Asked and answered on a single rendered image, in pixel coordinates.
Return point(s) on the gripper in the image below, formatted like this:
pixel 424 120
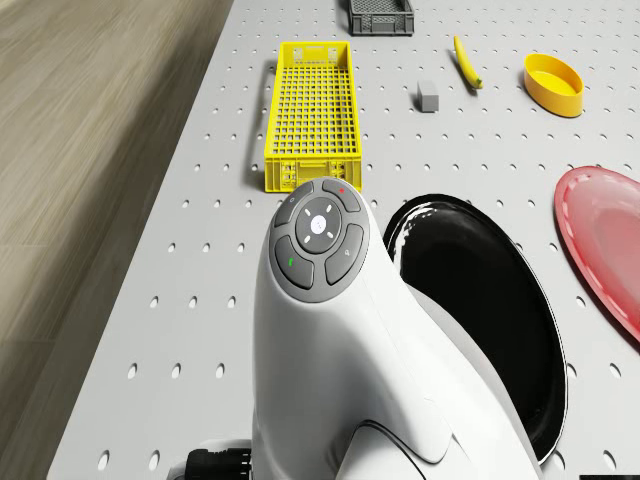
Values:
pixel 220 462

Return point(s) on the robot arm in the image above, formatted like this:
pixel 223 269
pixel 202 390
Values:
pixel 340 370

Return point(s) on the yellow basket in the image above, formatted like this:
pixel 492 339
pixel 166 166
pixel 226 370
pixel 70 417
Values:
pixel 312 165

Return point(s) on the black plate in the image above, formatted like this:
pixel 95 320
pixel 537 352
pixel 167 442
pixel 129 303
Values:
pixel 475 280

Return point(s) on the grey cube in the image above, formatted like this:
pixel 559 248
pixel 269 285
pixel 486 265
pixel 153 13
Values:
pixel 427 97

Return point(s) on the red plate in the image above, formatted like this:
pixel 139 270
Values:
pixel 605 240

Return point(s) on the dark grey basket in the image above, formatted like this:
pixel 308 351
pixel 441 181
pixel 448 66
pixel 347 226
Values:
pixel 380 24

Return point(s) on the banana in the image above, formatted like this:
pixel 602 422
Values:
pixel 466 65

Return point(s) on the yellow bowl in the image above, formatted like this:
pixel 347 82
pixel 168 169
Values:
pixel 555 97

